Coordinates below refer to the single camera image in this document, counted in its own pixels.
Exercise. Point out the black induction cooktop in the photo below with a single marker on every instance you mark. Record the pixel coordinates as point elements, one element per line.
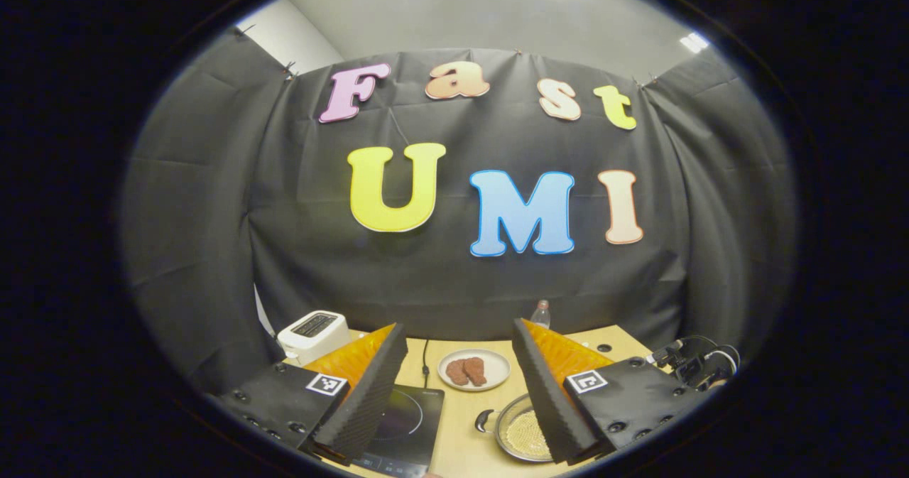
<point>412,428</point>

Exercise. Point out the black backdrop cloth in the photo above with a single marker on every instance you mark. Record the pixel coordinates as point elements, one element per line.
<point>461,279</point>

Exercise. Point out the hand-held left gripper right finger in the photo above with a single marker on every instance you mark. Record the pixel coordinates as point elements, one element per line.
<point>547,400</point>

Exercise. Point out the clear plastic water bottle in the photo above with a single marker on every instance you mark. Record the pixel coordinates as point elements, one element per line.
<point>540,316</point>

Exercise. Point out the white round plate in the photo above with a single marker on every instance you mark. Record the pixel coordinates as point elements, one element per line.
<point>497,368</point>

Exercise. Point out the white toaster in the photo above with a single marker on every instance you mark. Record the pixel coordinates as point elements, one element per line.
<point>312,336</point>

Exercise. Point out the pile of soybeans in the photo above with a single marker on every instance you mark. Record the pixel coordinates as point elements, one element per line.
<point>529,437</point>

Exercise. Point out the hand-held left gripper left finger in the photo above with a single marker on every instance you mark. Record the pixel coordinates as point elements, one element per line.
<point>362,407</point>

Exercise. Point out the small ceiling light panel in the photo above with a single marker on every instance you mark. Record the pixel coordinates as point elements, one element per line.
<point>694,42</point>

